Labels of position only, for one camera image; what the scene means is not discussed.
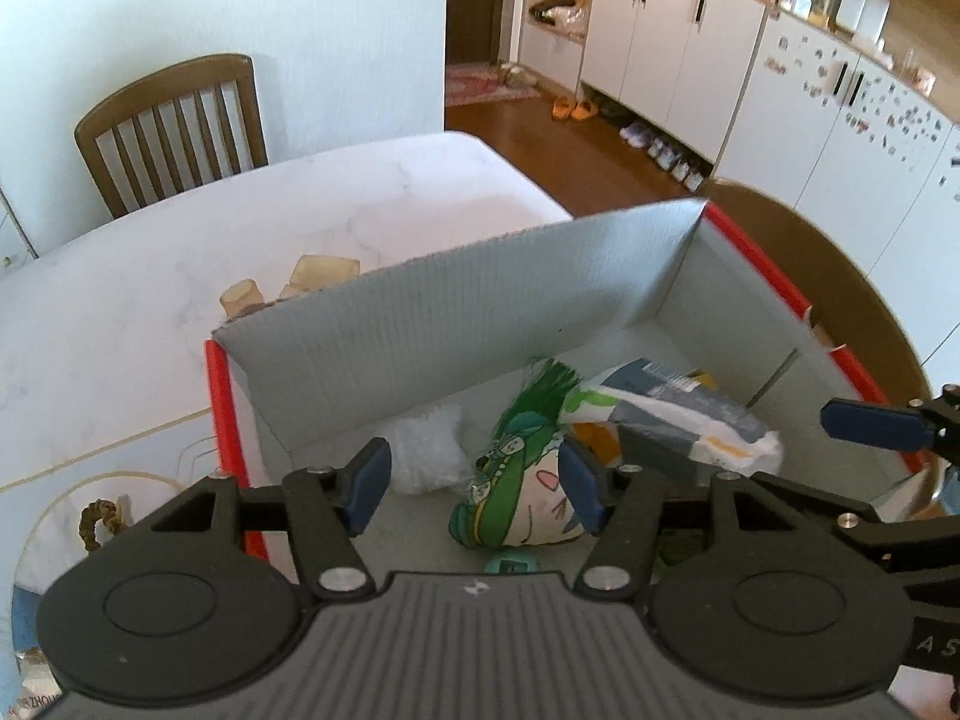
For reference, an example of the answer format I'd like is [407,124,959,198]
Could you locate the snack wrapper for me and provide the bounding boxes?
[13,647,62,720]

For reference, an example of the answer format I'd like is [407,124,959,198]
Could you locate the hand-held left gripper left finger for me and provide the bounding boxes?
[103,437,393,602]

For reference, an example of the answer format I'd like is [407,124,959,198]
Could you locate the green cartoon plush toy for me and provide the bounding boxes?
[448,358,593,553]

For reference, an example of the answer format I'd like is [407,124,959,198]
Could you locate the dark brown door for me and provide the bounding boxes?
[446,0,500,65]

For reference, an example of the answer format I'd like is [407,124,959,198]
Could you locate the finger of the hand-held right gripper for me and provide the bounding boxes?
[820,384,960,458]
[752,472,960,589]

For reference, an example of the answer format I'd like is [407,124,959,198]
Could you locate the crumpled shopping bags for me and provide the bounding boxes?
[529,0,590,28]

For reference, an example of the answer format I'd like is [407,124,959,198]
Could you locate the white printed plastic bag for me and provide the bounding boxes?
[562,358,785,478]

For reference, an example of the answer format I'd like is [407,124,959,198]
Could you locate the patterned door rug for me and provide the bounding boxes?
[444,64,542,108]

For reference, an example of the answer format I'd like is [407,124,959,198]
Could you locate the brown beaded bracelet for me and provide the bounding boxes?
[79,499,131,557]

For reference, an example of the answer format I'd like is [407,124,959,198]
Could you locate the small teal gadget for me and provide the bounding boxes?
[484,549,538,578]

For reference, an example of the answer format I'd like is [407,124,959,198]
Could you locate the brown wooden slat-back chair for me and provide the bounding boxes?
[73,54,269,221]

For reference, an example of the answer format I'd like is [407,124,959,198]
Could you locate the clear plastic wrap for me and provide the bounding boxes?
[375,401,470,497]

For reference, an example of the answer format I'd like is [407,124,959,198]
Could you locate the white refrigerator with magnets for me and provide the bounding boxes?
[712,15,960,391]

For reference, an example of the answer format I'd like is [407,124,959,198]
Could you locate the white lower cabinet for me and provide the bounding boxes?
[577,0,770,178]

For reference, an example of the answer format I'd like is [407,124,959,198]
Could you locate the red cardboard box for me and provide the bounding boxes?
[204,197,943,571]

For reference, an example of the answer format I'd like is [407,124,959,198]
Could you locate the white sneakers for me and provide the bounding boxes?
[620,123,710,193]

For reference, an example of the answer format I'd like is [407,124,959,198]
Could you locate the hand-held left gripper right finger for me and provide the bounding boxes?
[559,437,850,604]

